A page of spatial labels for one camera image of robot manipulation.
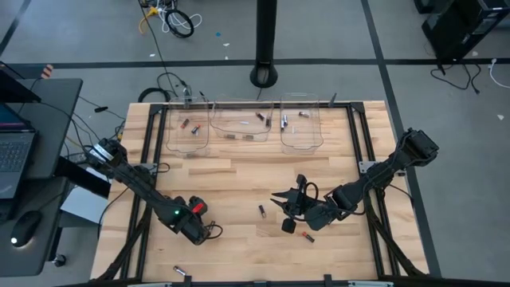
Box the black computer mouse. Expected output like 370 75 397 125
9 210 43 249

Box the black camera stand pole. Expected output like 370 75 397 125
249 0 279 89

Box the black computer tower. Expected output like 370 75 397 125
421 0 510 63

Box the grey open laptop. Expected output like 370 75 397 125
0 102 39 200

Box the black aluminium table frame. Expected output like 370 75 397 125
90 101 431 287

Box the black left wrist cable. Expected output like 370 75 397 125
205 222 224 241

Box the black desk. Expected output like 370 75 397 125
0 77 84 278

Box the black flat bar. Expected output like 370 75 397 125
55 157 112 199

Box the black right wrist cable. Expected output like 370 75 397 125
301 181 320 208

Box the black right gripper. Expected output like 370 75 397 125
271 173 316 235

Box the black laptop lid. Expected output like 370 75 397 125
0 60 42 104

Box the black coiled cable ring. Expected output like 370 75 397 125
164 8 195 39

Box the yellow cable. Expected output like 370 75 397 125
137 6 160 36

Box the black floor cable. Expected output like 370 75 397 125
429 62 482 96

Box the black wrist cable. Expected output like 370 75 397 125
301 181 320 208
205 222 224 241

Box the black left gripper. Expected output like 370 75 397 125
181 195 211 246

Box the thick black cable coil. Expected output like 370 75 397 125
137 86 173 104

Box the long black cable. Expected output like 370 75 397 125
137 0 180 100

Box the black cable with plug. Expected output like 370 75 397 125
77 95 128 121

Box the clear plastic bin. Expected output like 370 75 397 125
279 92 324 155
166 95 211 157
210 95 275 144

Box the white cable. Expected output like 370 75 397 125
157 1 203 34
488 57 510 89

